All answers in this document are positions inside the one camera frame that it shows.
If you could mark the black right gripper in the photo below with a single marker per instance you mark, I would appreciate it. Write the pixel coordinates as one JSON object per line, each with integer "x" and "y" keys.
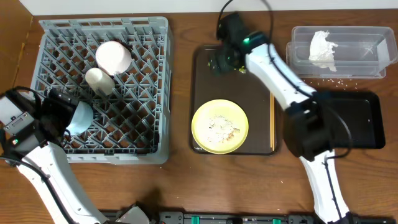
{"x": 221, "y": 63}

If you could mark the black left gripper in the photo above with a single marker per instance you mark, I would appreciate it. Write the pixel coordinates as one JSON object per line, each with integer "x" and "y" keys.
{"x": 63, "y": 111}

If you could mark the light blue bowl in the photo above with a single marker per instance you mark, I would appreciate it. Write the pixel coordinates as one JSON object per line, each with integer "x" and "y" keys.
{"x": 81, "y": 119}

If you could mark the yellow orange snack wrapper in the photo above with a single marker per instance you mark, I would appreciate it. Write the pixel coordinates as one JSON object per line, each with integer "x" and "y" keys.
{"x": 242, "y": 70}

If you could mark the white cup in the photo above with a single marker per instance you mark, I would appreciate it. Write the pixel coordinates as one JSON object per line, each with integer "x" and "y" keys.
{"x": 99, "y": 81}

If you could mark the pink bowl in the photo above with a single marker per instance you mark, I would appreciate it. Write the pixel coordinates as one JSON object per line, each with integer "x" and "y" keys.
{"x": 113, "y": 58}

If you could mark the white napkin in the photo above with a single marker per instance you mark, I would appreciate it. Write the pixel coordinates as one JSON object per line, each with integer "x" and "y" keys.
{"x": 322, "y": 51}

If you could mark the yellow plate with rice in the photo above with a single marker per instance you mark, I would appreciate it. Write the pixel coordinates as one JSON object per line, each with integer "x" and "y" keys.
{"x": 220, "y": 126}

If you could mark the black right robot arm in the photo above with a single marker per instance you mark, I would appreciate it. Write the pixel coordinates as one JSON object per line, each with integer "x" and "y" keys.
{"x": 306, "y": 132}

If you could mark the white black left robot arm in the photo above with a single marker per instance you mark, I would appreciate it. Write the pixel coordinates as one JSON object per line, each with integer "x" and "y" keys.
{"x": 33, "y": 138}

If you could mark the grey dishwasher rack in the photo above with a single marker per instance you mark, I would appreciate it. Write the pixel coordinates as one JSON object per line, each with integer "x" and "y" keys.
{"x": 131, "y": 124}

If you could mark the dark brown serving tray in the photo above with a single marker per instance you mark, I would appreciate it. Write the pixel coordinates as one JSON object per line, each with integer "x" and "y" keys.
{"x": 245, "y": 90}

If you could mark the clear plastic container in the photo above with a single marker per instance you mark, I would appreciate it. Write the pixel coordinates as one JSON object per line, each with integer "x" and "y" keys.
{"x": 363, "y": 52}

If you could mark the black plastic bin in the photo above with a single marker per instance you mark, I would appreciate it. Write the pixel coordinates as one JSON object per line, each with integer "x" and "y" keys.
{"x": 361, "y": 111}

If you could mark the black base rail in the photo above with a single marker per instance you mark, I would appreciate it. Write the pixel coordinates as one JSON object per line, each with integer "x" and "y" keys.
{"x": 198, "y": 218}

